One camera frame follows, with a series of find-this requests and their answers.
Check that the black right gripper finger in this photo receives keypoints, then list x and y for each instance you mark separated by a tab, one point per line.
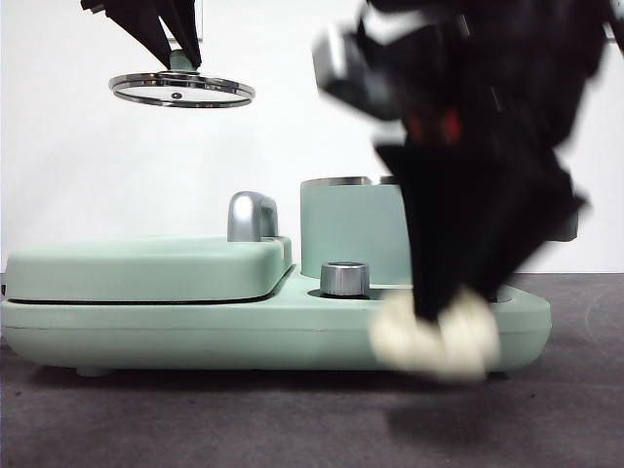
526	214
439	219

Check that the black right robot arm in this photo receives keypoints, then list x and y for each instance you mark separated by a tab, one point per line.
512	63

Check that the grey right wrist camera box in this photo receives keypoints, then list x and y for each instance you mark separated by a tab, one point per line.
341	63

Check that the mint green breakfast machine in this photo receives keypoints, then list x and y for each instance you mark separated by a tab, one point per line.
195	331

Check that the glass pot lid green knob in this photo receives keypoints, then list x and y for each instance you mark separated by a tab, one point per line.
146	92

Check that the ridged white bun green dots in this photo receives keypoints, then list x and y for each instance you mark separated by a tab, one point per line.
463	341

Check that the silver control knob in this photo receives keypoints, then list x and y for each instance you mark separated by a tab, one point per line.
343	280

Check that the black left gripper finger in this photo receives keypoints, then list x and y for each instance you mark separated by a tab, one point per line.
131	24
187	29

